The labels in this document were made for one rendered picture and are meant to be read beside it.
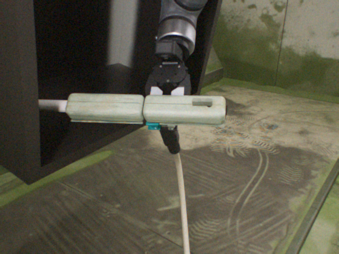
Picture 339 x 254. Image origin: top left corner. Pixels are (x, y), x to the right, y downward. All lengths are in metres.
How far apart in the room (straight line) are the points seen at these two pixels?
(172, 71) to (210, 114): 0.15
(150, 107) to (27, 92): 0.21
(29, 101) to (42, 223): 0.74
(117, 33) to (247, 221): 0.78
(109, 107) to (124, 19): 0.58
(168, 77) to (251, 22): 2.02
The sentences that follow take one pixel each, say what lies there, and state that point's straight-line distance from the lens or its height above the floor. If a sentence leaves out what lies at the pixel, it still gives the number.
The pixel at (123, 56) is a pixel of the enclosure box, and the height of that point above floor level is 0.56.
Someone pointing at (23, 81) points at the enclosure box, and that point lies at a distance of 0.51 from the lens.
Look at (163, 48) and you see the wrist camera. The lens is 0.62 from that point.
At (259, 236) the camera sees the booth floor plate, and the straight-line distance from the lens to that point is 1.12.
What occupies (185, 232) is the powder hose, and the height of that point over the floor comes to 0.18.
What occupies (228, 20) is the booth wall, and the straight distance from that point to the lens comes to 2.73.
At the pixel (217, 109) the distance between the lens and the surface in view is 0.57.
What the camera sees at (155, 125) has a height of 0.53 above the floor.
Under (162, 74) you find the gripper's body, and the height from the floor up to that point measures 0.61.
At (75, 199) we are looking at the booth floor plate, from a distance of 1.29.
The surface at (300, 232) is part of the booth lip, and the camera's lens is 1.19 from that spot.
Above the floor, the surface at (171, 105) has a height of 0.58.
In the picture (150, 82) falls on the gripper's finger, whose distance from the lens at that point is 0.68.
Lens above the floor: 0.77
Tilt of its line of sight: 23 degrees down
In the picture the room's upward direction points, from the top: straight up
